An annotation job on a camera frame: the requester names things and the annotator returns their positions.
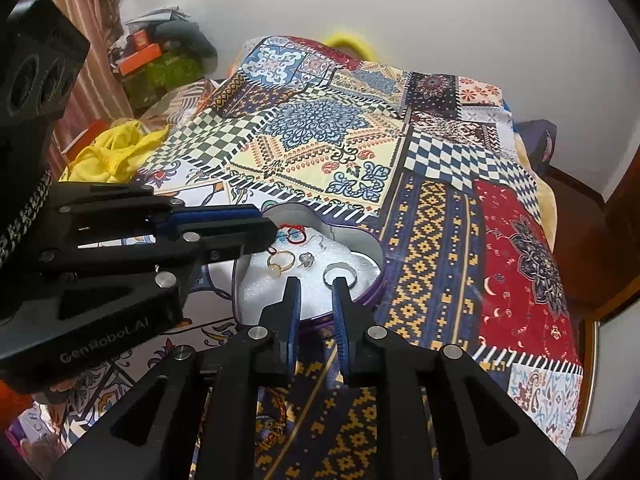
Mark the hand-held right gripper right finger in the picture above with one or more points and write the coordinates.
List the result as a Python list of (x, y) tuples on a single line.
[(340, 321)]

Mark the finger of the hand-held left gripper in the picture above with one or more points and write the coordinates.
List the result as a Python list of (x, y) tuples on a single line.
[(235, 240), (215, 215)]

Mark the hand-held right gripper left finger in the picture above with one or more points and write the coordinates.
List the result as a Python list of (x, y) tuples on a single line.
[(292, 321)]

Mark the heart-shaped metal tin box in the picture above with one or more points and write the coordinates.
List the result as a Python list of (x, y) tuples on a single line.
[(371, 259)]

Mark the white foam pad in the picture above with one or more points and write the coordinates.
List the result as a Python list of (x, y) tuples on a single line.
[(265, 291)]

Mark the small silver earring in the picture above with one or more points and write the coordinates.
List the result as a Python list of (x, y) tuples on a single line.
[(321, 245)]

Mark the striped brown curtain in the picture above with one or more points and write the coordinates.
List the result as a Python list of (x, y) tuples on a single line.
[(95, 10)]

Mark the orange flat box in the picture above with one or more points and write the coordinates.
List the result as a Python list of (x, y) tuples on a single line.
[(87, 132)]

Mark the orange cardboard box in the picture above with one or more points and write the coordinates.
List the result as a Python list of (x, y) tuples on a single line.
[(142, 57)]

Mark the yellow cloth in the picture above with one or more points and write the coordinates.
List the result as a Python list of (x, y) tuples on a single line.
[(110, 150)]

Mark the patchwork printed bedspread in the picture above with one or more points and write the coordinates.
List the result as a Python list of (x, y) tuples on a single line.
[(310, 125)]

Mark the green cloth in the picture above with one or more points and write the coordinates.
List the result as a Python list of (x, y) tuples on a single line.
[(165, 76)]

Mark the dark grey bag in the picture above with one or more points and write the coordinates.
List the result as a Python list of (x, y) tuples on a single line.
[(190, 40)]

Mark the yellow plastic hoop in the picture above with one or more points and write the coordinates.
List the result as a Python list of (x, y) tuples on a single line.
[(345, 37)]

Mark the yellow blanket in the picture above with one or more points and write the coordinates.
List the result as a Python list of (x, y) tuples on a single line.
[(546, 202)]

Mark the dark blue pillow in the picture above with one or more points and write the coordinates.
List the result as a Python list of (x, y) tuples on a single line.
[(537, 140)]

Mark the wooden bed frame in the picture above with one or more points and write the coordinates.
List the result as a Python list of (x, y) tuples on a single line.
[(590, 260)]

